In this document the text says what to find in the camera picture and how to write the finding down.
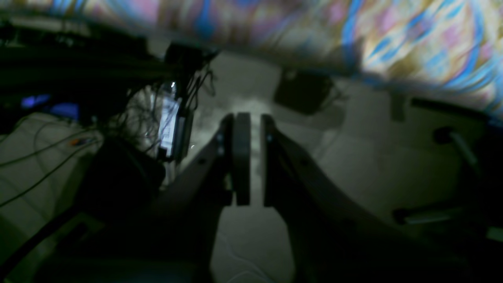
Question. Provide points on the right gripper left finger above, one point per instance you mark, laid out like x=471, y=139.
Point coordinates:
x=180, y=225

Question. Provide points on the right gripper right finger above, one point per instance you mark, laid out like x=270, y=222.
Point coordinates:
x=330, y=234

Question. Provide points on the patterned blue tablecloth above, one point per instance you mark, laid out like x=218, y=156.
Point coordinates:
x=442, y=50

